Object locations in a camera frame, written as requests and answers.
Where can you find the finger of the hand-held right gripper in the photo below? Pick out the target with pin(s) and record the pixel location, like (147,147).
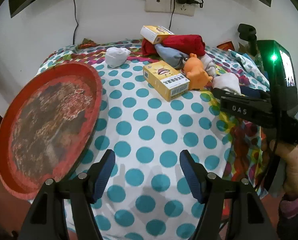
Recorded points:
(239,93)

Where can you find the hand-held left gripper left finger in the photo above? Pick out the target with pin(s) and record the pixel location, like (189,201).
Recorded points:
(104,177)

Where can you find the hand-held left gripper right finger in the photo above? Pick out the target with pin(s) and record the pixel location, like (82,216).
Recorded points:
(191,175)

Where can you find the greyish white sock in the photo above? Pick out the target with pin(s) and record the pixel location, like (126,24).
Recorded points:
(210,65)

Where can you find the orange toy animal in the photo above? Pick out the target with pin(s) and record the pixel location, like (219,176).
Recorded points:
(196,70)

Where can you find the red sock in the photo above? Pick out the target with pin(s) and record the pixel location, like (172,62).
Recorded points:
(149,48)
(186,43)

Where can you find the yellow cartoon box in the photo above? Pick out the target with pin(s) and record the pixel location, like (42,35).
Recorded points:
(151,33)
(164,78)

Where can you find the round red tray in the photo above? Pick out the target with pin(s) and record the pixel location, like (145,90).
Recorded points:
(51,120)

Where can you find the light blue sock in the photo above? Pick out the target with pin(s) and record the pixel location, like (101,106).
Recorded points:
(170,53)

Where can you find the person's right hand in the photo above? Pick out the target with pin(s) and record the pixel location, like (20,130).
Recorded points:
(296,165)

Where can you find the orange snack packet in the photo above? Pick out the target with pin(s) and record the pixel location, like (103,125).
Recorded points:
(225,45)

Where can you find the polka dot tablecloth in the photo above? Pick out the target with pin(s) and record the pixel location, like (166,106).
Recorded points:
(149,130)

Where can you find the black power plug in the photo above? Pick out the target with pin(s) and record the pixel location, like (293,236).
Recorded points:
(195,1)

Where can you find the red candy wrapper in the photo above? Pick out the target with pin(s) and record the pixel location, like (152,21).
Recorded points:
(87,44)

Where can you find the white wall socket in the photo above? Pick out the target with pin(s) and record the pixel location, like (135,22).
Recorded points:
(186,10)

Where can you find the beige wall plate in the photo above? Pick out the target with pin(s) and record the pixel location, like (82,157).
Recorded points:
(157,1)

